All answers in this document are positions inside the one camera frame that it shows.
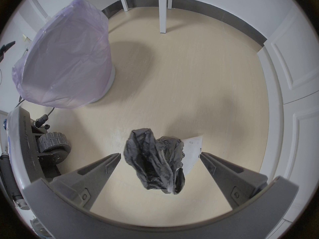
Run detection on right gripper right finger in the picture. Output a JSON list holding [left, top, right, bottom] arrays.
[[199, 152, 269, 211]]

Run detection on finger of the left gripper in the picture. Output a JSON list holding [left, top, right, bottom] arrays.
[[1, 41, 16, 55]]

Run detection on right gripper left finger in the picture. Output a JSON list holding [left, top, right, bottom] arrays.
[[52, 153, 122, 210]]

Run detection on purple plastic bag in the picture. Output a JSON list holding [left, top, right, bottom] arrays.
[[12, 0, 115, 109]]

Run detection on black plastic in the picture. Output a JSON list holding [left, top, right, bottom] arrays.
[[124, 128, 186, 195]]

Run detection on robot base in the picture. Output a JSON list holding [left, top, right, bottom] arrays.
[[0, 107, 72, 211]]

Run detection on white trash bin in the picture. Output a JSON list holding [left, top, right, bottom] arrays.
[[21, 0, 116, 108]]

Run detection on white wardrobe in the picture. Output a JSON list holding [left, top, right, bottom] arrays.
[[257, 1, 319, 223]]

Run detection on white chair grey cushions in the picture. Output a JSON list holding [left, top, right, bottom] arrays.
[[75, 0, 173, 34]]

